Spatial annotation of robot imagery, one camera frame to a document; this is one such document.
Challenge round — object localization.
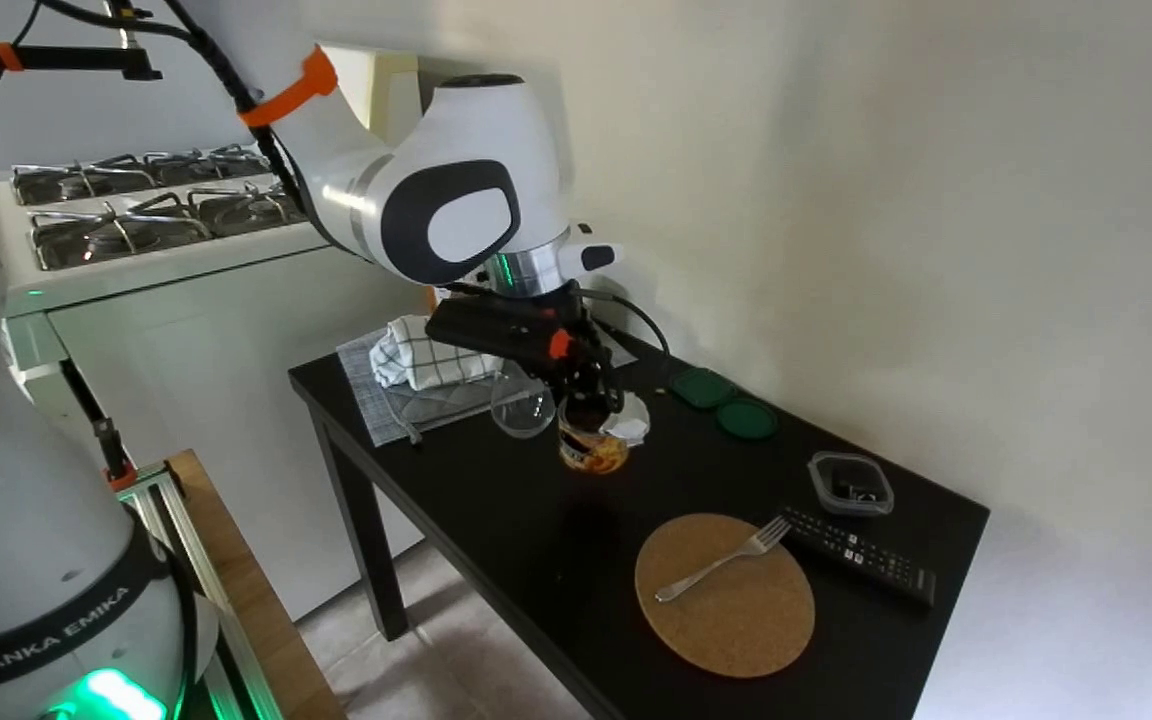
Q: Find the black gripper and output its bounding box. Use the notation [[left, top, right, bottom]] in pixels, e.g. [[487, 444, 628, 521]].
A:
[[430, 296, 619, 415]]

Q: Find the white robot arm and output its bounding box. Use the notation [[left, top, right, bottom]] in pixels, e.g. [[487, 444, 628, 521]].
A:
[[0, 0, 613, 720]]

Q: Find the clear plastic bowl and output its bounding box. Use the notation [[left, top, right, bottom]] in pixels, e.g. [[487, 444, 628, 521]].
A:
[[809, 452, 896, 515]]

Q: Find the clear glass cup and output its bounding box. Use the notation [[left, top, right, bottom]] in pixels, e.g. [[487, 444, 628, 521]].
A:
[[487, 379, 558, 440]]

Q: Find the clear glass tray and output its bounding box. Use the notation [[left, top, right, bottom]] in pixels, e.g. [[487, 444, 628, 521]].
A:
[[385, 362, 541, 440]]

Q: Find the checkered white dish towel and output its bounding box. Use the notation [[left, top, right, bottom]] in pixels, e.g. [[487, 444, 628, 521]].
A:
[[370, 316, 504, 392]]

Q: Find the dark green sponge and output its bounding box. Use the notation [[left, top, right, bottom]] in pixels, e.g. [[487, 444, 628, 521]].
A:
[[668, 369, 738, 410]]

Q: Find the grey woven placemat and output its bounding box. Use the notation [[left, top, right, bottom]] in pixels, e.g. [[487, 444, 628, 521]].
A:
[[336, 330, 537, 449]]

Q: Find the green round lid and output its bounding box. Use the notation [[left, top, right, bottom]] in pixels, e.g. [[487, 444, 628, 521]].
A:
[[715, 401, 781, 444]]

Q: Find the black side table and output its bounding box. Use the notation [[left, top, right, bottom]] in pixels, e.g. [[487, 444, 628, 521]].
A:
[[291, 344, 987, 720]]

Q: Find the round cork mat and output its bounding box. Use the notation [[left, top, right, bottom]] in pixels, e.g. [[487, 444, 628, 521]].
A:
[[634, 511, 816, 678]]

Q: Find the black remote control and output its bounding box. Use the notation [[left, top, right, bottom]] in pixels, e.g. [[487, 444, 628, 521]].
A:
[[784, 508, 942, 606]]

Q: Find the white gas stove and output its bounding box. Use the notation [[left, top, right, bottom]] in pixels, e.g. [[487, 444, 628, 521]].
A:
[[0, 157, 421, 614]]

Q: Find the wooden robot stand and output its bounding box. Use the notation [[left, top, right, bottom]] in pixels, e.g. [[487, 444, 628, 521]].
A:
[[122, 452, 350, 720]]

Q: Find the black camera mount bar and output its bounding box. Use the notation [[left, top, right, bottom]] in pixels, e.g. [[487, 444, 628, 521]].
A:
[[0, 0, 158, 79]]

